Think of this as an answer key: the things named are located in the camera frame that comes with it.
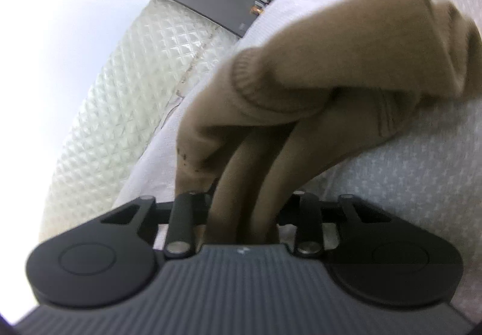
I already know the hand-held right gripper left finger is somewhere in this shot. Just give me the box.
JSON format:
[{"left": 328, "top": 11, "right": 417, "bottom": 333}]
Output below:
[{"left": 100, "top": 180, "right": 219, "bottom": 258}]

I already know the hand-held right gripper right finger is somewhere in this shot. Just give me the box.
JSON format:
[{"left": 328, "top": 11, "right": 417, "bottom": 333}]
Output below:
[{"left": 279, "top": 191, "right": 385, "bottom": 259}]

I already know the brown hoodie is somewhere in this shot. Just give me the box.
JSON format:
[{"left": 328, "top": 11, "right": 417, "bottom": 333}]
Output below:
[{"left": 176, "top": 0, "right": 482, "bottom": 245}]

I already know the cream quilted headboard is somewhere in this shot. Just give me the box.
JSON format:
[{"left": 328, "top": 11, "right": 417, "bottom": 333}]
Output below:
[{"left": 38, "top": 0, "right": 242, "bottom": 245}]

